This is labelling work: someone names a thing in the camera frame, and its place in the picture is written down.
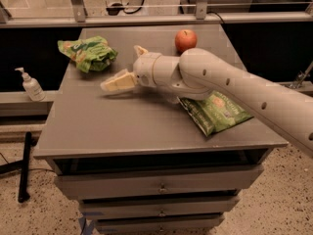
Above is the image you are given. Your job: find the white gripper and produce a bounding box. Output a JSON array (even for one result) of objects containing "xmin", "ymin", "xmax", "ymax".
[{"xmin": 100, "ymin": 45, "xmax": 161, "ymax": 92}]

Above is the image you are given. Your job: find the green rice chip bag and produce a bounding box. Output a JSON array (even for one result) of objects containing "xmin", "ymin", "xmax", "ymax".
[{"xmin": 58, "ymin": 36, "xmax": 117, "ymax": 73}]

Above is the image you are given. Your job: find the red apple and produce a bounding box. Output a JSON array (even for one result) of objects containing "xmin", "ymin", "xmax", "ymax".
[{"xmin": 175, "ymin": 29, "xmax": 198, "ymax": 53}]

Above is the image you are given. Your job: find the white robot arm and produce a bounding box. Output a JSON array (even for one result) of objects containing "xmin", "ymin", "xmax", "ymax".
[{"xmin": 101, "ymin": 46, "xmax": 313, "ymax": 157}]

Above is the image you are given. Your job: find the green Kettle chip bag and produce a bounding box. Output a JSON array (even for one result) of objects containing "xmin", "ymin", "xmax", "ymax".
[{"xmin": 179, "ymin": 91, "xmax": 252, "ymax": 136}]

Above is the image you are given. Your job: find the black floor fixture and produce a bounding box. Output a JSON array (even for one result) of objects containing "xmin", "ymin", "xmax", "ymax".
[{"xmin": 106, "ymin": 1, "xmax": 126, "ymax": 16}]

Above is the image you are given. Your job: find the grey drawer cabinet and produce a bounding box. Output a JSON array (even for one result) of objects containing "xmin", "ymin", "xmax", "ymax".
[{"xmin": 33, "ymin": 24, "xmax": 290, "ymax": 235}]

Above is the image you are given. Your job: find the white pump dispenser bottle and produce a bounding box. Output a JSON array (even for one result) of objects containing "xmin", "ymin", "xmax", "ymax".
[{"xmin": 17, "ymin": 68, "xmax": 45, "ymax": 101}]

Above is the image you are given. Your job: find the top grey drawer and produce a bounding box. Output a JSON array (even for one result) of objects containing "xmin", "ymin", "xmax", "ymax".
[{"xmin": 55, "ymin": 164, "xmax": 264, "ymax": 200}]

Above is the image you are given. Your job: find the grey drawer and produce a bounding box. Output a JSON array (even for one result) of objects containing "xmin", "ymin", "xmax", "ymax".
[
  {"xmin": 79, "ymin": 195, "xmax": 239, "ymax": 219},
  {"xmin": 96, "ymin": 214, "xmax": 224, "ymax": 234},
  {"xmin": 55, "ymin": 164, "xmax": 264, "ymax": 200}
]

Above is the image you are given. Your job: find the middle grey drawer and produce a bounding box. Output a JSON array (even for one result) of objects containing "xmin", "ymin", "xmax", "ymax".
[{"xmin": 79, "ymin": 195, "xmax": 239, "ymax": 219}]

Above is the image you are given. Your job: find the black stand leg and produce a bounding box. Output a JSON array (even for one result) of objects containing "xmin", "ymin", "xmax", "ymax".
[{"xmin": 0, "ymin": 132, "xmax": 32, "ymax": 203}]

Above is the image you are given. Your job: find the bottom grey drawer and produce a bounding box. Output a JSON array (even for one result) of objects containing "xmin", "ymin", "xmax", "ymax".
[{"xmin": 96, "ymin": 214, "xmax": 224, "ymax": 234}]

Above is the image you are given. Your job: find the metal railing frame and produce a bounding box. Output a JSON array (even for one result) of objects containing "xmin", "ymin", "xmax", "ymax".
[{"xmin": 0, "ymin": 0, "xmax": 313, "ymax": 28}]

